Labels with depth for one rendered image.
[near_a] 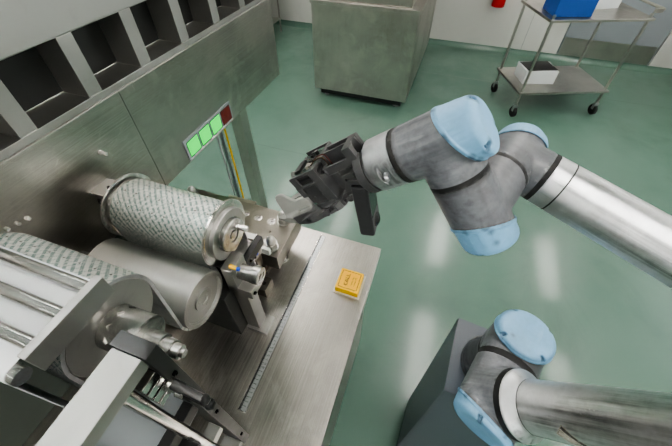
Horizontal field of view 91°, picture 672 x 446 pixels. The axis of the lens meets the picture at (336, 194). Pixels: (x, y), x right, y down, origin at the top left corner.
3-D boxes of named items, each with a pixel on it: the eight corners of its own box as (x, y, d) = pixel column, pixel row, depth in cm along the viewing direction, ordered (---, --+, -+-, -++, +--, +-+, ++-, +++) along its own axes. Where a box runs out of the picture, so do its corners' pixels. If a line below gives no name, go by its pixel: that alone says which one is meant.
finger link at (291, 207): (261, 198, 57) (300, 177, 52) (285, 220, 59) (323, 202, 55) (254, 210, 55) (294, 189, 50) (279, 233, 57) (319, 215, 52)
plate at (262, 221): (279, 269, 96) (277, 258, 92) (165, 233, 106) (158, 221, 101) (301, 228, 107) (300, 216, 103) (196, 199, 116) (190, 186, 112)
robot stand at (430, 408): (451, 419, 152) (535, 347, 88) (442, 471, 140) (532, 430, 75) (408, 399, 158) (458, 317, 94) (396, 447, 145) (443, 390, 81)
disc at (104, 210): (123, 248, 77) (88, 206, 66) (121, 247, 77) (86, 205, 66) (165, 203, 87) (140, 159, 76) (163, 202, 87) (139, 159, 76)
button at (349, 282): (357, 298, 98) (357, 294, 96) (334, 290, 99) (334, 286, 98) (363, 277, 103) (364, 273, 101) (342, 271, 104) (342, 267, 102)
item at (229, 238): (221, 256, 67) (226, 221, 66) (212, 254, 68) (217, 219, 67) (241, 247, 75) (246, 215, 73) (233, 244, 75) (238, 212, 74)
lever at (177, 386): (205, 408, 40) (206, 408, 39) (167, 389, 39) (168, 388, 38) (211, 396, 41) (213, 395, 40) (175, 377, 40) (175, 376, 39)
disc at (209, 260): (215, 279, 71) (194, 239, 61) (213, 279, 71) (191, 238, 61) (250, 227, 81) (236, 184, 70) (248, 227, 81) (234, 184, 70)
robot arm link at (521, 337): (540, 350, 78) (569, 326, 68) (521, 401, 71) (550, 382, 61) (490, 318, 83) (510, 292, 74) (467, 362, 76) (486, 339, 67)
